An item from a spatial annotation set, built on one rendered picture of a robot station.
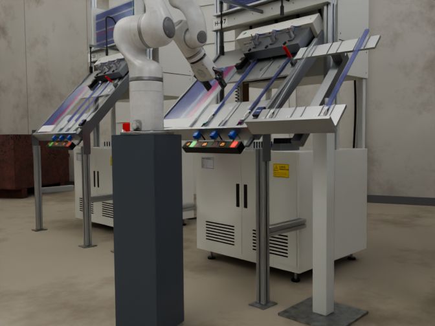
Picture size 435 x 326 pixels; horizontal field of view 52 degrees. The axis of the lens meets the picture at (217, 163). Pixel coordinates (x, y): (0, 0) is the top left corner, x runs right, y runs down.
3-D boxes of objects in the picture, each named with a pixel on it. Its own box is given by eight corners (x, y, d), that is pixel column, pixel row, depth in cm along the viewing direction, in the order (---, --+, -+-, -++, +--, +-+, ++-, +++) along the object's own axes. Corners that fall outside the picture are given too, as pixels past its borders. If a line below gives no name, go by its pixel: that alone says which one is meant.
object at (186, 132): (255, 140, 183) (247, 127, 179) (157, 140, 230) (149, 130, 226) (256, 138, 183) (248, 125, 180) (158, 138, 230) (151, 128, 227)
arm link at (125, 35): (148, 79, 151) (147, 7, 149) (107, 83, 160) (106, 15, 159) (169, 83, 161) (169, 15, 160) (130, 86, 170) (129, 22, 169)
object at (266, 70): (296, 82, 201) (291, 73, 199) (197, 93, 248) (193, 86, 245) (325, 40, 217) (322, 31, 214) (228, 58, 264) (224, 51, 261)
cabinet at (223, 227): (298, 286, 205) (298, 151, 201) (196, 258, 254) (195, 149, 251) (366, 259, 250) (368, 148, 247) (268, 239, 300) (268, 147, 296)
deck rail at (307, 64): (259, 140, 181) (252, 129, 178) (255, 140, 183) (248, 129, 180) (329, 40, 216) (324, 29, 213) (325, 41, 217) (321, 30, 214)
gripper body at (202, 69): (183, 63, 186) (197, 83, 192) (199, 59, 178) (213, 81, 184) (192, 52, 189) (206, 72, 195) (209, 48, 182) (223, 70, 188)
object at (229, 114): (254, 133, 182) (250, 127, 180) (156, 135, 229) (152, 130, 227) (275, 103, 191) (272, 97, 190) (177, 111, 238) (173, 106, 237)
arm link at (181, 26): (207, 44, 180) (193, 45, 187) (189, 15, 173) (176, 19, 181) (194, 57, 177) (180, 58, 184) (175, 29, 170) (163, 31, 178)
